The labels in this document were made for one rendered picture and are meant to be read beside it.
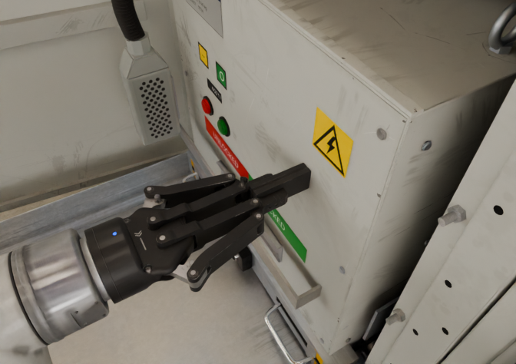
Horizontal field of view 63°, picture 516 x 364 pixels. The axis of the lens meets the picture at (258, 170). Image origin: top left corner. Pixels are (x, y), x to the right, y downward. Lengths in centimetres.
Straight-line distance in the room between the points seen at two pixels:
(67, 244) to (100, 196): 57
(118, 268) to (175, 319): 43
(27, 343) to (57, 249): 8
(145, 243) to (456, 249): 28
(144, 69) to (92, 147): 36
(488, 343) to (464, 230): 11
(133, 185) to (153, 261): 57
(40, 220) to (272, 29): 68
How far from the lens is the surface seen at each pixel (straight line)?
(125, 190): 97
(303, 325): 72
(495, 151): 34
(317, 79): 40
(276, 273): 60
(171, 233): 41
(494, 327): 43
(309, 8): 44
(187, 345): 80
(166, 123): 77
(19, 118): 96
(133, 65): 69
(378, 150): 36
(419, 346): 54
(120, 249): 40
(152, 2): 86
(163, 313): 83
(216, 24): 58
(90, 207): 98
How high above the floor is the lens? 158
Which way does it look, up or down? 47 degrees down
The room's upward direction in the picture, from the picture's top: straight up
